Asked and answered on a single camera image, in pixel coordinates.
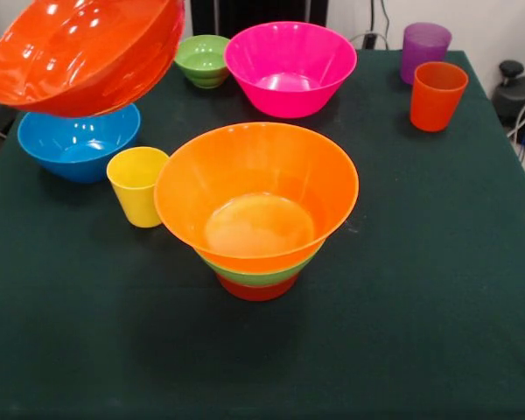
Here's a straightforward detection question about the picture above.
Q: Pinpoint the large yellow-orange bowl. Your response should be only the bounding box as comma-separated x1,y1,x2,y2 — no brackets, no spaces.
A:
153,122,361,274

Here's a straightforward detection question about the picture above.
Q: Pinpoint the large green bowl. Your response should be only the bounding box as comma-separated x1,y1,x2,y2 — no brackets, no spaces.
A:
195,248,315,288

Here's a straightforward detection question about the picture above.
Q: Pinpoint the small orange bowl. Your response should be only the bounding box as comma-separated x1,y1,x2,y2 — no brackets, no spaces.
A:
216,274,299,302

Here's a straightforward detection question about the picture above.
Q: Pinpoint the small green ribbed bowl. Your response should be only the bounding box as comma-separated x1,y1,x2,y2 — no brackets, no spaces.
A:
173,34,231,90

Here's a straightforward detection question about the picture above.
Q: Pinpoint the wide shallow orange bowl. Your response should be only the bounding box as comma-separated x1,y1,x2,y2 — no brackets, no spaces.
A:
0,0,187,118

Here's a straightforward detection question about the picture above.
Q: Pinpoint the yellow cup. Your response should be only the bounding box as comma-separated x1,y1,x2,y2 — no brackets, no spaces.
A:
106,146,171,229

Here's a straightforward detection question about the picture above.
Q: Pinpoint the dark green tablecloth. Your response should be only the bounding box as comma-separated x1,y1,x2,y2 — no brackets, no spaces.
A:
0,46,525,420

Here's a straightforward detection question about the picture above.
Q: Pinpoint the large pink bowl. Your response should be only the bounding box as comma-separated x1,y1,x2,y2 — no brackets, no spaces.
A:
223,20,359,120

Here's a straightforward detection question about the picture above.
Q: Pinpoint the blue bowl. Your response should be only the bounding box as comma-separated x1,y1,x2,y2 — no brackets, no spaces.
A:
17,102,142,185

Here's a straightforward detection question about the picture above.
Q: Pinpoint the orange cup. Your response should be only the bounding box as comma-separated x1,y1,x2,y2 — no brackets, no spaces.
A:
409,61,470,133

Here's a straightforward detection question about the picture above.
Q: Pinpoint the purple cup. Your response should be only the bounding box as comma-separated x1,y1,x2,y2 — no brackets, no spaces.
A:
399,23,453,86

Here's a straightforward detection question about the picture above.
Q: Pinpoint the black rounded base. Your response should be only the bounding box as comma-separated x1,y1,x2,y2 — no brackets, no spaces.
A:
492,73,525,145

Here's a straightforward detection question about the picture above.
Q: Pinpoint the black clamp knob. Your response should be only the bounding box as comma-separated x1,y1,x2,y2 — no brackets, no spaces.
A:
498,59,525,88

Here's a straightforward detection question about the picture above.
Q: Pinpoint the black hanging cable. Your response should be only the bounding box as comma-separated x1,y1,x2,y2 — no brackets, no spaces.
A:
378,0,393,50

